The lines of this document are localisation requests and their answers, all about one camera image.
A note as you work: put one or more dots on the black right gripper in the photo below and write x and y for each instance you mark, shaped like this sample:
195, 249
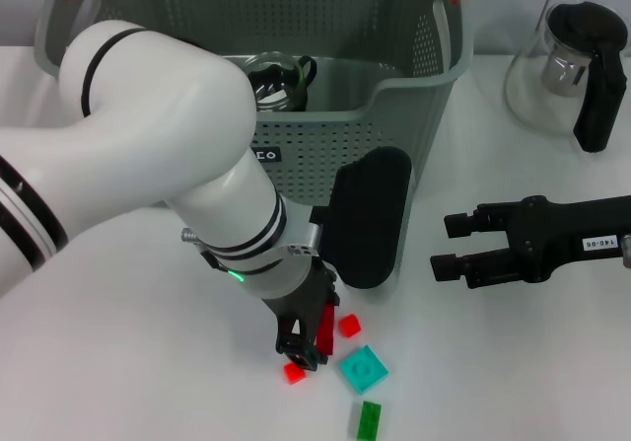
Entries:
552, 239

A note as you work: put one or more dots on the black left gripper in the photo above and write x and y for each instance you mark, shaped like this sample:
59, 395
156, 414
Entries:
305, 298

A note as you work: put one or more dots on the small red toy brick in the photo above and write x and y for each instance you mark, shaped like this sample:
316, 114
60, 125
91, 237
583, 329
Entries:
349, 325
293, 374

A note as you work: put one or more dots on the dark red long toy brick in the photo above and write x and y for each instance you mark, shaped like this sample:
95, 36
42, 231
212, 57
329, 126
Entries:
326, 332

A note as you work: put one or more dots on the cyan square toy plate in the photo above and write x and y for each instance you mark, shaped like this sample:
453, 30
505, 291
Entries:
364, 369

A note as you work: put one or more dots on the green toy brick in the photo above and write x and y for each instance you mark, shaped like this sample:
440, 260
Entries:
370, 421

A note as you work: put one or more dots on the glass teacup with black sleeve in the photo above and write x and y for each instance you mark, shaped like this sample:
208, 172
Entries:
281, 86

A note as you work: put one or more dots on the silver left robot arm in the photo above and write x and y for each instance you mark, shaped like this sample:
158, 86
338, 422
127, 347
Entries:
148, 115

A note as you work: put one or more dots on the grey perforated storage basket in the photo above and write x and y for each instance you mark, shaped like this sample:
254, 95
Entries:
345, 140

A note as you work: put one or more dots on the left wrist camera housing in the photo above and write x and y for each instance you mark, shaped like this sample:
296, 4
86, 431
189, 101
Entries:
370, 224

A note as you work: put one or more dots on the silver right gripper connector post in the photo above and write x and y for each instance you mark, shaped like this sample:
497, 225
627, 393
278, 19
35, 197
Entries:
626, 251

